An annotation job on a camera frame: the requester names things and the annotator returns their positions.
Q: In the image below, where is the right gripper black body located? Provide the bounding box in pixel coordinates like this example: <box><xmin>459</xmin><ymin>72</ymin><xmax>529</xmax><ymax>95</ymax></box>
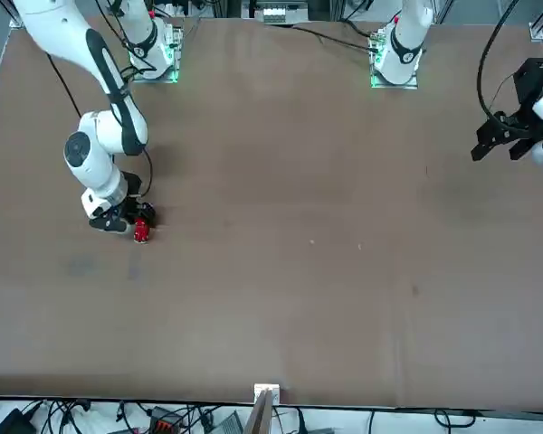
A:
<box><xmin>110</xmin><ymin>170</ymin><xmax>144</xmax><ymax>221</ymax></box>

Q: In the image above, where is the black flat box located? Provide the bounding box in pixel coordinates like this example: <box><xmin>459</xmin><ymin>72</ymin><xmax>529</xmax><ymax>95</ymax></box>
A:
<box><xmin>0</xmin><ymin>408</ymin><xmax>35</xmax><ymax>434</ymax></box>

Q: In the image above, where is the white socket strip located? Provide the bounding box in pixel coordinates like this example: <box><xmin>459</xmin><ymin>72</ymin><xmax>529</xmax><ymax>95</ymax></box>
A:
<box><xmin>261</xmin><ymin>5</ymin><xmax>287</xmax><ymax>24</ymax></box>

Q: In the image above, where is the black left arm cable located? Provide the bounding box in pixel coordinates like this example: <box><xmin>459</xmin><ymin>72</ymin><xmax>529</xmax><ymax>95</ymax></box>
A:
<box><xmin>476</xmin><ymin>0</ymin><xmax>529</xmax><ymax>119</ymax></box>

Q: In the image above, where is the red toy car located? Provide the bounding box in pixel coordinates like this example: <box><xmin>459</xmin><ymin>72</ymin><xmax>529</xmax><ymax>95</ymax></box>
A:
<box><xmin>132</xmin><ymin>217</ymin><xmax>152</xmax><ymax>246</ymax></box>

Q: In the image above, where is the aluminium camera post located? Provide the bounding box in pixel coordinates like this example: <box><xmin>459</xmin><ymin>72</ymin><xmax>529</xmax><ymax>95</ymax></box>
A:
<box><xmin>243</xmin><ymin>388</ymin><xmax>276</xmax><ymax>434</ymax></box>

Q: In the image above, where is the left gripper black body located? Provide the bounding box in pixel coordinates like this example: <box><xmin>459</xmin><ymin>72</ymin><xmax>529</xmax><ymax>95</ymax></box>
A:
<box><xmin>506</xmin><ymin>57</ymin><xmax>543</xmax><ymax>142</ymax></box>

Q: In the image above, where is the white post foot bracket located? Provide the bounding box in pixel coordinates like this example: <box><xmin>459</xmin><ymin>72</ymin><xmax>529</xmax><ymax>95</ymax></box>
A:
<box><xmin>252</xmin><ymin>382</ymin><xmax>282</xmax><ymax>404</ymax></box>

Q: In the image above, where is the red and black hub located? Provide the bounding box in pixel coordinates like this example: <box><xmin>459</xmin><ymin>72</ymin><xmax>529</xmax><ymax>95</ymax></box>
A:
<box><xmin>148</xmin><ymin>405</ymin><xmax>185</xmax><ymax>433</ymax></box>

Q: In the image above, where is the thin black table cable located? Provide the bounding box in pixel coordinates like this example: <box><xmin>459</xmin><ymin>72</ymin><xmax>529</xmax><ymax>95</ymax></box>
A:
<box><xmin>291</xmin><ymin>20</ymin><xmax>373</xmax><ymax>52</ymax></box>

